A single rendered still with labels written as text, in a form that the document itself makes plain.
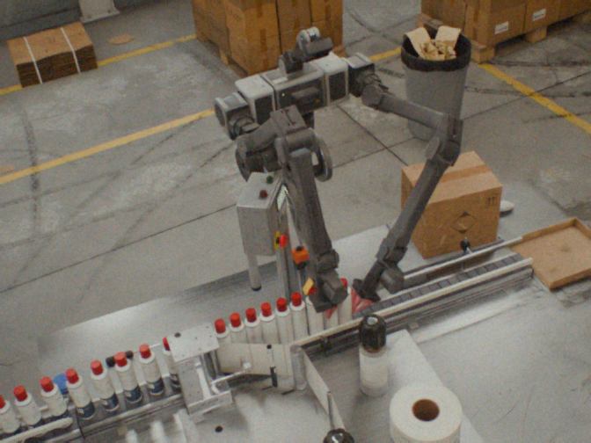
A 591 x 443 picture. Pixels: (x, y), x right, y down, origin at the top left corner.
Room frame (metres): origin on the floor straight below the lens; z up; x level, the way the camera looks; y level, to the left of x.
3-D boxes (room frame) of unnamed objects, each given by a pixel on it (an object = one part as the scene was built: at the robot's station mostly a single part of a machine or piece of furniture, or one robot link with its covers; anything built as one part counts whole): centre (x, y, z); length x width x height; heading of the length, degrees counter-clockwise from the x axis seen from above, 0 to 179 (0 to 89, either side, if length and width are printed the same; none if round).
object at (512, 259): (1.71, -0.04, 0.86); 1.65 x 0.08 x 0.04; 107
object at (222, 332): (1.61, 0.27, 0.98); 0.05 x 0.05 x 0.20
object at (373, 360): (1.46, -0.19, 1.03); 0.09 x 0.09 x 0.30
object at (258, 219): (1.76, 0.09, 1.38); 0.17 x 0.10 x 0.19; 162
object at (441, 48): (4.31, -1.03, 0.50); 0.42 x 0.41 x 0.28; 113
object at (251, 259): (1.76, 0.15, 1.18); 0.04 x 0.04 x 0.21
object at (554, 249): (2.00, -0.99, 0.85); 0.30 x 0.26 x 0.04; 107
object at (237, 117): (2.16, 0.14, 1.45); 0.09 x 0.08 x 0.12; 113
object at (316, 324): (1.71, -0.03, 0.98); 0.05 x 0.05 x 0.20
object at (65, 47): (5.83, 1.88, 0.11); 0.65 x 0.54 x 0.22; 110
